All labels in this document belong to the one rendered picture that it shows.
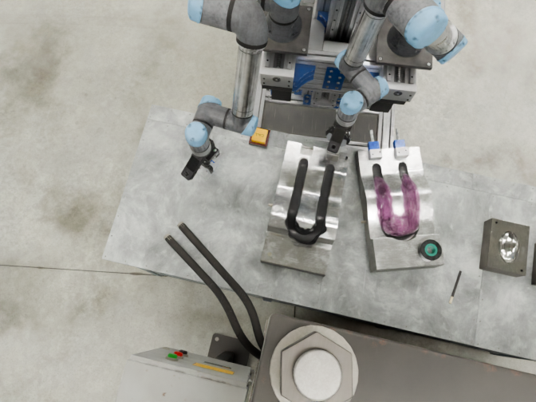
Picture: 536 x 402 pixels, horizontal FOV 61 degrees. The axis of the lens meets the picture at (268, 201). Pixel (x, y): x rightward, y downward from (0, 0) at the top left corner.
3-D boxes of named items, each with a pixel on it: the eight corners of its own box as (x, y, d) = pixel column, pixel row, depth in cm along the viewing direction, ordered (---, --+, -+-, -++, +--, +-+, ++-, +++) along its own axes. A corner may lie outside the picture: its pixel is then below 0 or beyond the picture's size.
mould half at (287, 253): (286, 148, 195) (288, 135, 182) (346, 161, 194) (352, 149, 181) (260, 262, 183) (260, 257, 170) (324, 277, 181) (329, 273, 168)
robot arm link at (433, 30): (446, 15, 168) (411, -26, 121) (473, 45, 165) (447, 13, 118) (419, 41, 173) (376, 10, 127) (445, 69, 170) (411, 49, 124)
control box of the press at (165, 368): (206, 330, 253) (132, 340, 111) (260, 344, 251) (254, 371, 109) (195, 372, 247) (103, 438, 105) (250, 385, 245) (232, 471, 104)
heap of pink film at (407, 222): (369, 176, 186) (373, 170, 179) (412, 173, 187) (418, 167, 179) (378, 238, 180) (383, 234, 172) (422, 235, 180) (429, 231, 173)
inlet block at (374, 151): (364, 133, 195) (366, 128, 189) (375, 132, 195) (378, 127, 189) (368, 162, 191) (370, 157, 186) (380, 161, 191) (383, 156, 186)
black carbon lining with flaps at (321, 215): (298, 159, 187) (301, 150, 178) (337, 167, 186) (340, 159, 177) (280, 240, 178) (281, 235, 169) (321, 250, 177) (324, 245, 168)
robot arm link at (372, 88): (373, 63, 163) (349, 79, 162) (393, 86, 161) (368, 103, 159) (368, 75, 171) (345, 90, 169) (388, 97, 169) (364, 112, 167)
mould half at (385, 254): (355, 155, 195) (360, 145, 184) (415, 151, 196) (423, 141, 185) (370, 272, 182) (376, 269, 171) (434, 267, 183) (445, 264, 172)
